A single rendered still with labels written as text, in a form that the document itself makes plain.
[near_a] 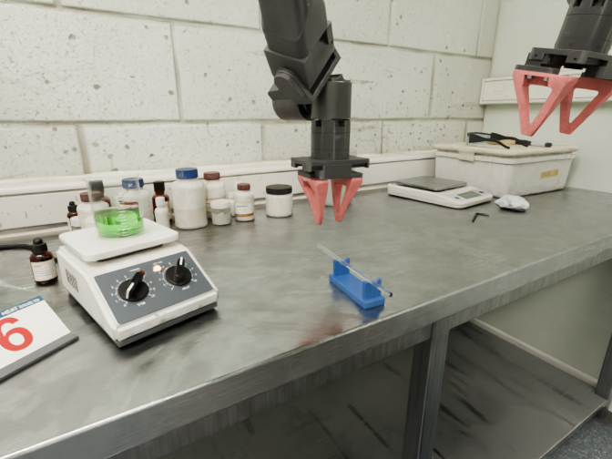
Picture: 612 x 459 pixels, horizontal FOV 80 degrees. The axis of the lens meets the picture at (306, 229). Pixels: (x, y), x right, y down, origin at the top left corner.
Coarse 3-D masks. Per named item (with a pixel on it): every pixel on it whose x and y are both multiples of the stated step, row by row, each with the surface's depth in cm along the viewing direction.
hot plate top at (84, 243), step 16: (64, 240) 47; (80, 240) 47; (96, 240) 47; (112, 240) 47; (128, 240) 47; (144, 240) 47; (160, 240) 48; (80, 256) 43; (96, 256) 43; (112, 256) 44
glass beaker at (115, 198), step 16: (96, 176) 48; (112, 176) 50; (128, 176) 50; (96, 192) 45; (112, 192) 45; (128, 192) 46; (96, 208) 46; (112, 208) 46; (128, 208) 47; (96, 224) 47; (112, 224) 46; (128, 224) 47; (144, 224) 50
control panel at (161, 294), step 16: (176, 256) 48; (112, 272) 43; (128, 272) 44; (160, 272) 46; (192, 272) 47; (112, 288) 42; (160, 288) 44; (176, 288) 45; (192, 288) 46; (208, 288) 46; (112, 304) 40; (128, 304) 41; (144, 304) 42; (160, 304) 42; (128, 320) 40
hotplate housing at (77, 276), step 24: (72, 264) 45; (96, 264) 44; (120, 264) 45; (72, 288) 48; (96, 288) 41; (216, 288) 48; (96, 312) 42; (168, 312) 42; (192, 312) 45; (120, 336) 39; (144, 336) 41
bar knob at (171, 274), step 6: (180, 258) 46; (180, 264) 45; (168, 270) 46; (174, 270) 46; (180, 270) 45; (186, 270) 47; (168, 276) 45; (174, 276) 45; (180, 276) 44; (186, 276) 46; (174, 282) 45; (180, 282) 45; (186, 282) 46
